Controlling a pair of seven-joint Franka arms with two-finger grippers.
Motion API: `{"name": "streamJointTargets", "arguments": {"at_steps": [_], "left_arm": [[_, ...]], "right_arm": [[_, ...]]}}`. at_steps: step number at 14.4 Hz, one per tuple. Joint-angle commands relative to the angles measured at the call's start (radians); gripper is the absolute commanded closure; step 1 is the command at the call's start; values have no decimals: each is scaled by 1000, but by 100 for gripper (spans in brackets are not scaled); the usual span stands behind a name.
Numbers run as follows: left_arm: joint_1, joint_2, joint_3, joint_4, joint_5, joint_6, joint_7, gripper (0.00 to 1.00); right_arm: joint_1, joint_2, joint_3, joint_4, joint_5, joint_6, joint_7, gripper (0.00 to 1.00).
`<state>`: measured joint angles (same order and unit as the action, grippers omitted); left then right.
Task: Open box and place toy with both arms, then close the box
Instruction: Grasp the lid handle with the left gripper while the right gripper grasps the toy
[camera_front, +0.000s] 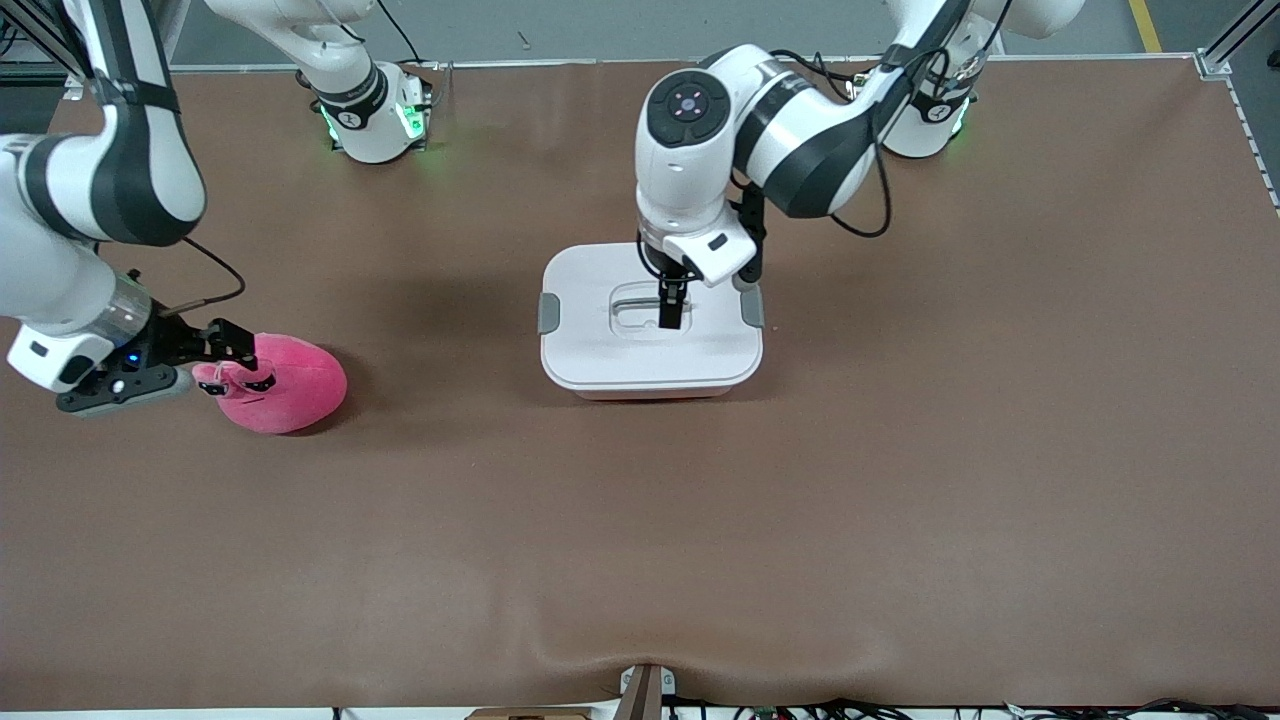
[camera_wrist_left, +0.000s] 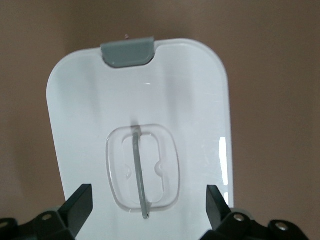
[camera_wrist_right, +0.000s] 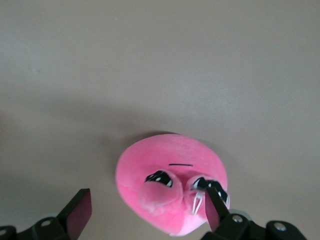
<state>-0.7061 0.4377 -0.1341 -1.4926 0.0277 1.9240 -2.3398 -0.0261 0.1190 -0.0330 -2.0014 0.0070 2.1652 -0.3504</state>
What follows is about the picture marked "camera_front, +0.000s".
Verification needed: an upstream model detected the pink plush toy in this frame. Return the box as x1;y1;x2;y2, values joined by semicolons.
192;333;348;435

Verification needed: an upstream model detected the grey lid handle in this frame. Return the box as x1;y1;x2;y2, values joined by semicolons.
611;286;695;331

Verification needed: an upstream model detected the white plastic box lid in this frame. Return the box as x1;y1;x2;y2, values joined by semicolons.
540;243;764;393

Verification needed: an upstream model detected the brown table mat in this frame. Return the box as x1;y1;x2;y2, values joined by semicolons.
0;55;1280;713

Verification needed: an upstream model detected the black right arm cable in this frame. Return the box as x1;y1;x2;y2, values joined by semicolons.
160;236;247;315

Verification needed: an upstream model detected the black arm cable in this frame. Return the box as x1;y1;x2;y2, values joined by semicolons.
750;0;1011;241
160;236;247;315

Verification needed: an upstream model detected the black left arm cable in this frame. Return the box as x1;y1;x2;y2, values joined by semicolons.
750;0;1011;241

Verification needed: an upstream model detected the black left base cable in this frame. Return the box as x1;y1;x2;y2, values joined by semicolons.
768;48;863;101

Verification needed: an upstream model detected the black base cable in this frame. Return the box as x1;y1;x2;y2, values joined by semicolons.
372;0;426;69
768;48;863;101

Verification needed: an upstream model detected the long silver table edge rail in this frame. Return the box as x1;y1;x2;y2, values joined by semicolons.
170;55;1201;74

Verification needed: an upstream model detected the black right base cable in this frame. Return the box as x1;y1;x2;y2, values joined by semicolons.
372;0;426;69

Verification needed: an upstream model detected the brown wooden post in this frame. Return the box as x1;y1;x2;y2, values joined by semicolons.
625;664;663;720

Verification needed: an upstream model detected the aluminium frame post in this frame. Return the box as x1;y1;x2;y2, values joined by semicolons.
1197;0;1280;79

